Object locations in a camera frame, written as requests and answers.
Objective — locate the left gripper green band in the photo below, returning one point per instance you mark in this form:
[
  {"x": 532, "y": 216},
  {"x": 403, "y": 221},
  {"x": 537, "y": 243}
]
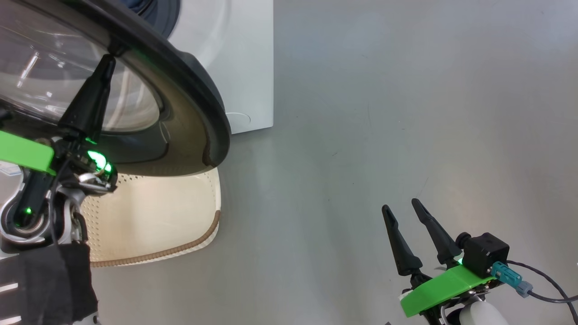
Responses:
[{"x": 27, "y": 151}]

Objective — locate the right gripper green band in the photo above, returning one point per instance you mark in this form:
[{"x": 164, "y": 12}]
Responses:
[{"x": 442, "y": 286}]

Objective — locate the black round glass washer door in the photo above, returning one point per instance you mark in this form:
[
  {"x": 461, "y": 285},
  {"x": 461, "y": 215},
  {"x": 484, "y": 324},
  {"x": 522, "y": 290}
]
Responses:
[{"x": 194, "y": 90}]

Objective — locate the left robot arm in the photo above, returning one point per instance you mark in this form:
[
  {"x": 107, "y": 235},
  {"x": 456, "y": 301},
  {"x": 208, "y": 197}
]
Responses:
[{"x": 45, "y": 289}]

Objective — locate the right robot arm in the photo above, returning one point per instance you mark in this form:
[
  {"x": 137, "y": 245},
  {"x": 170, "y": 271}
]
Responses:
[{"x": 478, "y": 316}]

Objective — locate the white front-load washing machine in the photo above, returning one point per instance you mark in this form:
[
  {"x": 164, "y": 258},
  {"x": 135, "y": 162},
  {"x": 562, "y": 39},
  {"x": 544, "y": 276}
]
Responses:
[{"x": 244, "y": 67}]

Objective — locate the blue energy label sticker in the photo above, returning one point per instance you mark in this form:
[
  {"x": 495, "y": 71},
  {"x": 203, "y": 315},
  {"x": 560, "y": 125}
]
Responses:
[{"x": 9, "y": 171}]

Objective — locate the cream perforated laundry basket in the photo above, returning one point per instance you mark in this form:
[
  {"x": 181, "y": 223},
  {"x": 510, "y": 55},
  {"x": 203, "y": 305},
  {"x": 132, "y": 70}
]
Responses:
[{"x": 158, "y": 216}]

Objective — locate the round white filter cover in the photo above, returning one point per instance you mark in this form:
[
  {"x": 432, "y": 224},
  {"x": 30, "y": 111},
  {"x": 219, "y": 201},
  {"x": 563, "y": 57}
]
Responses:
[{"x": 238, "y": 123}]

